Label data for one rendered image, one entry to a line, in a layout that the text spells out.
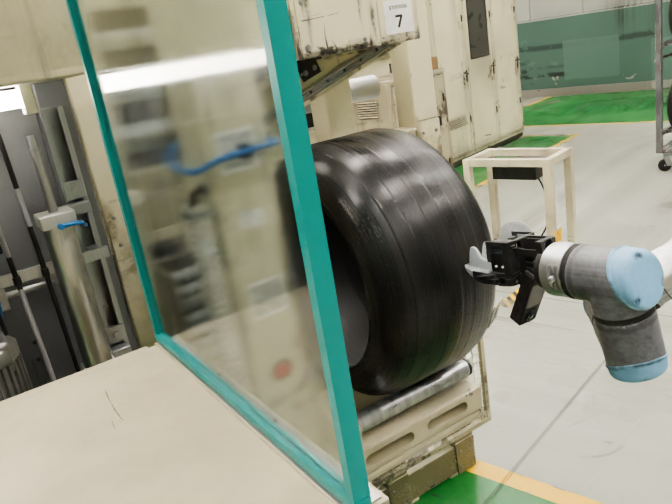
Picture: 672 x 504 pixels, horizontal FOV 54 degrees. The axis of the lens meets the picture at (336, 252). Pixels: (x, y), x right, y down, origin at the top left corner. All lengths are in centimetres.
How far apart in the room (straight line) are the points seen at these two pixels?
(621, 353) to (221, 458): 63
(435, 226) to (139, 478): 74
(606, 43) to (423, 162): 1173
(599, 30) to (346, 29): 1149
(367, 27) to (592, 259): 89
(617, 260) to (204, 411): 62
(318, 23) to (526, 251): 77
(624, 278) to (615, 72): 1202
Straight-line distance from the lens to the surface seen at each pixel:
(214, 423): 81
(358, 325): 172
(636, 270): 103
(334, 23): 163
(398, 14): 175
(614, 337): 108
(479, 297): 134
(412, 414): 150
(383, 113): 600
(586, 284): 106
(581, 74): 1320
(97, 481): 78
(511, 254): 116
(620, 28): 1290
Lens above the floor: 167
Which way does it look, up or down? 18 degrees down
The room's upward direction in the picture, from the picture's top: 9 degrees counter-clockwise
